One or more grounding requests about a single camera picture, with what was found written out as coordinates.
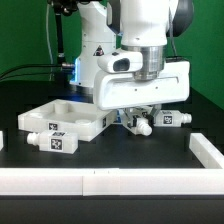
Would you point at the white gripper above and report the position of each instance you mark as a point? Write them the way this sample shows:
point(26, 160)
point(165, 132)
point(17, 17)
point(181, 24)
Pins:
point(118, 91)

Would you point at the white square tabletop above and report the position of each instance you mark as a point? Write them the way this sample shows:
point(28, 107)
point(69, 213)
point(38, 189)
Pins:
point(84, 119)

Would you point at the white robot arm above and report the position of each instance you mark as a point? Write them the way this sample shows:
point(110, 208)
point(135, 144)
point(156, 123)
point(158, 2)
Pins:
point(144, 26)

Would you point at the white left fence piece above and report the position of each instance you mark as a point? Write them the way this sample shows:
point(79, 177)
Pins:
point(1, 140)

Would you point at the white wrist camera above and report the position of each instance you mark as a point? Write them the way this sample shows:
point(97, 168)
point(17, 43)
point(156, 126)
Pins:
point(121, 61)

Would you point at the white right fence wall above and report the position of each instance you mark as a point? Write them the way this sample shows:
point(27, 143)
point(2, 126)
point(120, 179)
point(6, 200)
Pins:
point(208, 155)

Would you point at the white fence wall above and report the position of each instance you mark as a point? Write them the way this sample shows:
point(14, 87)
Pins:
point(111, 182)
point(208, 155)

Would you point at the white front fence wall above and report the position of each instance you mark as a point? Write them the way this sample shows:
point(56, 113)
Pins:
point(111, 182)

